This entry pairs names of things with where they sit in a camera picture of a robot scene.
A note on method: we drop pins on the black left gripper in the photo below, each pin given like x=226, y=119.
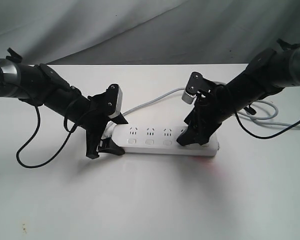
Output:
x=93, y=117

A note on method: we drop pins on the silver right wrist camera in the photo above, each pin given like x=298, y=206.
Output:
x=189, y=97

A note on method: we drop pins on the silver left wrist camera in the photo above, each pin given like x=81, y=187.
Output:
x=115, y=100

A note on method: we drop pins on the white five-outlet power strip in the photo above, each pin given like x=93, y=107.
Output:
x=160, y=140

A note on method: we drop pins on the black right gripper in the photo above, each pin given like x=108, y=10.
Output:
x=207, y=113

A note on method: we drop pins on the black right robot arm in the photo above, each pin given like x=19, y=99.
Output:
x=267, y=74

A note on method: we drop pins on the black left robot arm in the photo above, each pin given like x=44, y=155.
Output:
x=40, y=85

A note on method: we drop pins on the grey backdrop cloth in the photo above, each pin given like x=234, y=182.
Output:
x=145, y=32

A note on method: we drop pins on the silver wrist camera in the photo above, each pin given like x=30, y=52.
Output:
x=115, y=100
x=189, y=97

